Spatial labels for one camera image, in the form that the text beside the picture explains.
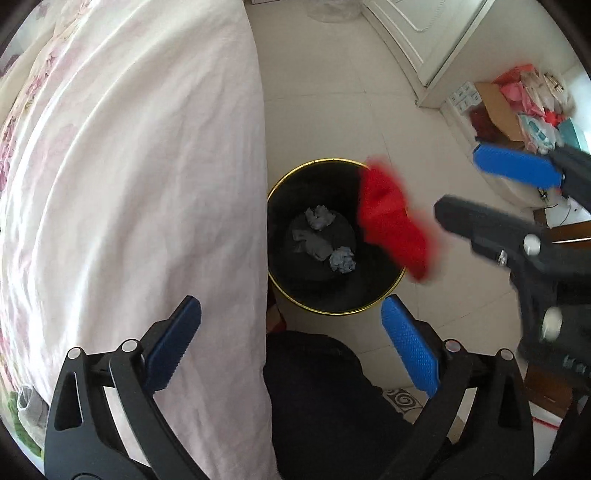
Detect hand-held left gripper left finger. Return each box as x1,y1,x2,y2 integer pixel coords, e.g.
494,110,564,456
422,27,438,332
44,295,208,480

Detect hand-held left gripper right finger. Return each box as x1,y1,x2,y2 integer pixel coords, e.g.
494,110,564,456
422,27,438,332
381,294,536,480

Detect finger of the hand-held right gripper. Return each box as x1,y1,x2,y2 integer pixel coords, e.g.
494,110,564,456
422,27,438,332
472,142,591,210
434,195,591,357

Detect red cloth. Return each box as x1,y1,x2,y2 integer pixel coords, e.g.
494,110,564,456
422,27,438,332
358,157,441,283

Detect black bin with gold rim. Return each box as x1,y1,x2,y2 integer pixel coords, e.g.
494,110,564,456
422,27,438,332
266,158,407,315

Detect brown wooden furniture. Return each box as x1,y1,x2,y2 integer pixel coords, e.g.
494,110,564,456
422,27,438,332
524,210,591,416

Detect swirl print mat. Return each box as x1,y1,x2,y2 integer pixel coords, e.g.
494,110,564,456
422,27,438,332
383,388,426,423

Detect brown cardboard box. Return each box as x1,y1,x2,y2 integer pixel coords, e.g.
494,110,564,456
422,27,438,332
473,82,527,148

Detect teal box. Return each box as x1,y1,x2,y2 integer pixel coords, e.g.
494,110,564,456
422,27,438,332
556,117,588,151

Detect red plastic bag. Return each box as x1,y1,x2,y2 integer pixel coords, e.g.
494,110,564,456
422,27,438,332
493,64,537,108

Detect white plastic bag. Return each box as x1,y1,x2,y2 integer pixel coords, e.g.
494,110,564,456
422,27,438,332
531,69,573,116

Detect stack of small white boxes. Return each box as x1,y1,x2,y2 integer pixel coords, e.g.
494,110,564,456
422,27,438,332
448,82,478,114

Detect person's leg in dark trousers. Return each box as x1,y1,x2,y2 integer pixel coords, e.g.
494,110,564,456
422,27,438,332
263,330,435,480

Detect white wardrobe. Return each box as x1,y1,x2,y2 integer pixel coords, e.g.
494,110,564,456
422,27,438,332
362,0,552,109

